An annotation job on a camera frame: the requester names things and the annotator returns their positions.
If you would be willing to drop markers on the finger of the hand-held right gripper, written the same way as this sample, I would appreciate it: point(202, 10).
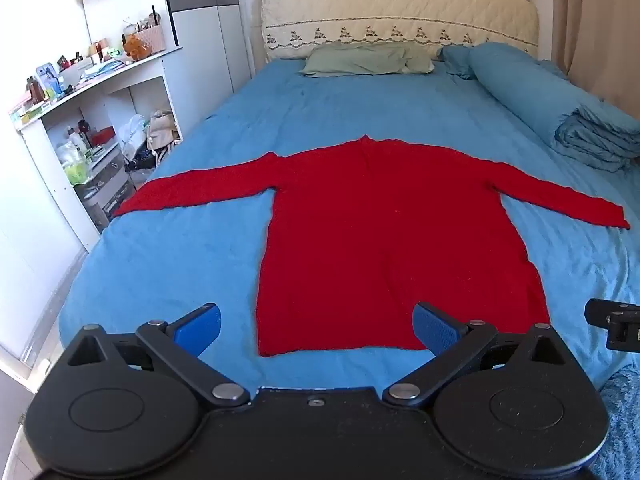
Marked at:
point(596, 312)

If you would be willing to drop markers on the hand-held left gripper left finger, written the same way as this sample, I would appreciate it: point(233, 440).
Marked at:
point(202, 327)

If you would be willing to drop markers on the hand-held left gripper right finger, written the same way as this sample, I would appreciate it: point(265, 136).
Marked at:
point(434, 332)

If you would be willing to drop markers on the red knit sweater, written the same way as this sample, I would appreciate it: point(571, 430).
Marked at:
point(380, 240)

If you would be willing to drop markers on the bed with blue sheet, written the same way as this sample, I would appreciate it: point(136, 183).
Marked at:
point(200, 240)

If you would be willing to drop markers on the blue shaggy rug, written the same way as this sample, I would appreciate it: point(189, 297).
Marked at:
point(622, 425)

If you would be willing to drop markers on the clear plastic drawer unit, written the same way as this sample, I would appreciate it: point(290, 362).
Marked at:
point(102, 187)

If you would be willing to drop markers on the beige tote bag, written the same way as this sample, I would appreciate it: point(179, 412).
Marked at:
point(162, 131)

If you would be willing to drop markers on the green plastic bag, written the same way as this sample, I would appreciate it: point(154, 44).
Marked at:
point(74, 166)

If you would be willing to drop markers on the white plastic bag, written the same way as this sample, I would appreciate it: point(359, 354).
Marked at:
point(131, 132)

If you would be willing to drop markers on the red box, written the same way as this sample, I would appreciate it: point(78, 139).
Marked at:
point(102, 135)

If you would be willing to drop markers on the rolled blue duvet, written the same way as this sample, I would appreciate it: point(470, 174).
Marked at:
point(555, 97)

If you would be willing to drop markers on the white shelf unit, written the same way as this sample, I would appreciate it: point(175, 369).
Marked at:
point(145, 85)

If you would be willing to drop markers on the blue pillow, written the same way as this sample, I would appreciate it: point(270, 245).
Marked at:
point(457, 60)

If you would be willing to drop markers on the green pillow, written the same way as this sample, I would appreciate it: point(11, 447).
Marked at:
point(367, 59)

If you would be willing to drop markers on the beige curtain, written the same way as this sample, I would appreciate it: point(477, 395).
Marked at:
point(595, 25)

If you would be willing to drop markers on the brown teddy bear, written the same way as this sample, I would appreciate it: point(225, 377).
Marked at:
point(136, 47)

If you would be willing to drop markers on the brown bottle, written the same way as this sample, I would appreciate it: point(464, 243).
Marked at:
point(34, 90)

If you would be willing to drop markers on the white and grey wardrobe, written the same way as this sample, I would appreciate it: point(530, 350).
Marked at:
point(205, 35)

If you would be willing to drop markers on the pink woven basket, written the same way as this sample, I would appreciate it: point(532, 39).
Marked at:
point(152, 39)

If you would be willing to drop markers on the blue printed carton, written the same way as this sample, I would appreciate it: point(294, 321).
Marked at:
point(47, 79)

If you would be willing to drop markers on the cream quilted headboard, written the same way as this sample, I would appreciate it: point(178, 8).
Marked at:
point(400, 15)

